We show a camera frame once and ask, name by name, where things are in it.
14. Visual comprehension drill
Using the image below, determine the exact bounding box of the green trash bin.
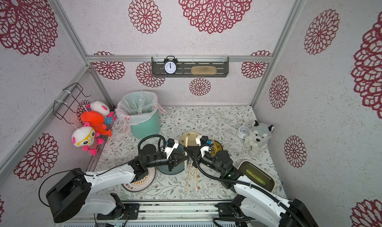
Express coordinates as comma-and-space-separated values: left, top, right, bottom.
120, 91, 161, 139

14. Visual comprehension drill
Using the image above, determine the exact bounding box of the pink white plush toy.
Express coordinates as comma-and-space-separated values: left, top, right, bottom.
86, 101, 116, 121

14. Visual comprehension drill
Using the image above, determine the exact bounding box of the white digital scale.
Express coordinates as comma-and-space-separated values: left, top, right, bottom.
238, 160, 276, 192

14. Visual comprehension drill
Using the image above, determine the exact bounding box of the black wire wall rack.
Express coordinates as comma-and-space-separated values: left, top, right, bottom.
52, 82, 90, 125

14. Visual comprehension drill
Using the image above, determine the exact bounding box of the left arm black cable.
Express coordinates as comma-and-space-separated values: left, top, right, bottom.
38, 134, 167, 208

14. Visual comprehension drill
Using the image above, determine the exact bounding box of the grey husky plush toy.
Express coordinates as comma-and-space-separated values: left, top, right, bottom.
244, 120, 275, 157

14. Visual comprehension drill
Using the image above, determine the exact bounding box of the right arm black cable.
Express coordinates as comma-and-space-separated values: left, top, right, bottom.
193, 146, 308, 227

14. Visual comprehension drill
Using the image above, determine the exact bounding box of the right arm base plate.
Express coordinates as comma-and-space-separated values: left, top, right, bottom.
215, 202, 245, 220

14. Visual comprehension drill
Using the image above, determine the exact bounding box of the cream small plate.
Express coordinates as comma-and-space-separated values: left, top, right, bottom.
179, 131, 200, 146

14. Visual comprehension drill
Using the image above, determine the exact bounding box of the yellow patterned plate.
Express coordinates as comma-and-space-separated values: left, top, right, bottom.
215, 140, 223, 152

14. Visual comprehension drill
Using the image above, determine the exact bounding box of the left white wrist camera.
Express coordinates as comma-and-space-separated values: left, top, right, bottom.
164, 138, 179, 159

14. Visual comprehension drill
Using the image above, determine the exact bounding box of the small white alarm clock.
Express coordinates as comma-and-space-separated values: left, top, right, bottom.
237, 125, 250, 139

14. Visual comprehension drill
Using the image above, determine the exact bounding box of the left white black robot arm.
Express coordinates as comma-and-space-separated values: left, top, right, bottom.
46, 144, 189, 223

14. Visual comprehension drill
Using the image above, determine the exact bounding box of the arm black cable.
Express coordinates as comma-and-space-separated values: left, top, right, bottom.
193, 146, 308, 227
38, 134, 167, 208

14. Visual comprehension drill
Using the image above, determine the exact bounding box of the wooden brush on shelf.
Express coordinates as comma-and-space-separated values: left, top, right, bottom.
191, 66, 217, 76

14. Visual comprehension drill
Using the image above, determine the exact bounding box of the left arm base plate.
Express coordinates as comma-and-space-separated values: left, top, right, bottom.
96, 203, 140, 221

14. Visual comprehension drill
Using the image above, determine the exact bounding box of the grey wall shelf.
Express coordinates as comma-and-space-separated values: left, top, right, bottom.
151, 56, 229, 78

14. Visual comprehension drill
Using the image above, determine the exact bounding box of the white orange sunburst plate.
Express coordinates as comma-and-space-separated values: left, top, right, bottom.
122, 167, 156, 192

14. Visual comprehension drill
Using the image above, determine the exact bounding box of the black alarm clock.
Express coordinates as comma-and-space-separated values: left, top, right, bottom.
164, 55, 178, 75

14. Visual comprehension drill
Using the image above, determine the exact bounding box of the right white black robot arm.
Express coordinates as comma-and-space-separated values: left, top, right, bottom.
184, 146, 318, 227

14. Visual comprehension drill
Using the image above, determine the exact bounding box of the white plush with yellow glasses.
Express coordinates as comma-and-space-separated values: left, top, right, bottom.
71, 122, 104, 155

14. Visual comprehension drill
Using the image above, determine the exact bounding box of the dark green glass plate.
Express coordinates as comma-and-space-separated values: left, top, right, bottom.
157, 165, 185, 175

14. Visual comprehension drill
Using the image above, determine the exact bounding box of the red plush toy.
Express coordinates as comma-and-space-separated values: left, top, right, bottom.
80, 111, 112, 137

